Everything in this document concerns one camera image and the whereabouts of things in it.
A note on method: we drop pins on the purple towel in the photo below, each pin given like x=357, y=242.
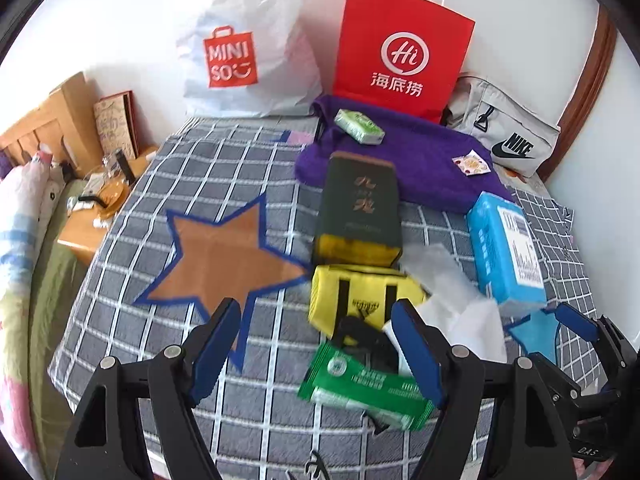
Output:
x=430, y=160

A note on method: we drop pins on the green wet wipe packet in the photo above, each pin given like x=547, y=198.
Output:
x=365, y=385

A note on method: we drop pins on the grey fabric pouch bag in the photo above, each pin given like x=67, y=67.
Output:
x=500, y=125

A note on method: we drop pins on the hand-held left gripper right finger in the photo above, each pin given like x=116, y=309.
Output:
x=415, y=355

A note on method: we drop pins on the blue tissue pack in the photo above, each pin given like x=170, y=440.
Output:
x=505, y=245

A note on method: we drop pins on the floral quilt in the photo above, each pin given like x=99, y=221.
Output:
x=20, y=260

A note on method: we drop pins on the yellow sock with black stripes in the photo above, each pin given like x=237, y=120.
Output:
x=350, y=300

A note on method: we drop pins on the amber glass dish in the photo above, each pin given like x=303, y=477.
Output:
x=111, y=196

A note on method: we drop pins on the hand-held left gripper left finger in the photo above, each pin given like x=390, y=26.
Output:
x=215, y=355

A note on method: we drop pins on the white plastic shopping bag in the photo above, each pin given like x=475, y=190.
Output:
x=240, y=45

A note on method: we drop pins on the small patterned sachet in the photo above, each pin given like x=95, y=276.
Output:
x=470, y=164

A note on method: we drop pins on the wooden headboard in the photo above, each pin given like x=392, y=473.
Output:
x=45, y=130

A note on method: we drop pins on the wooden nightstand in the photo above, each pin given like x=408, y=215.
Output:
x=85, y=240

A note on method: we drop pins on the dark green tin box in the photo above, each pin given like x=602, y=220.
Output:
x=357, y=210

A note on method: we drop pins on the light green tissue packet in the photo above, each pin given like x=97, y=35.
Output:
x=359, y=126

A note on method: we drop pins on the brown wooden frame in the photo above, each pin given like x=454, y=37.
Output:
x=595, y=65

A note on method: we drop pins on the patterned hardcover book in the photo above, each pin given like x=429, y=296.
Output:
x=117, y=125

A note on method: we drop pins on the white gloves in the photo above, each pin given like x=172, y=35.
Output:
x=470, y=327

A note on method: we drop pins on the grey checked blanket with stars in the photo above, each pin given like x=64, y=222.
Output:
x=150, y=360

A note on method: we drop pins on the red paper bag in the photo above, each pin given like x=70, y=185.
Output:
x=400, y=55

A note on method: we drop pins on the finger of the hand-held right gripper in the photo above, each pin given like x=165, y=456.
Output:
x=620, y=337
x=575, y=319

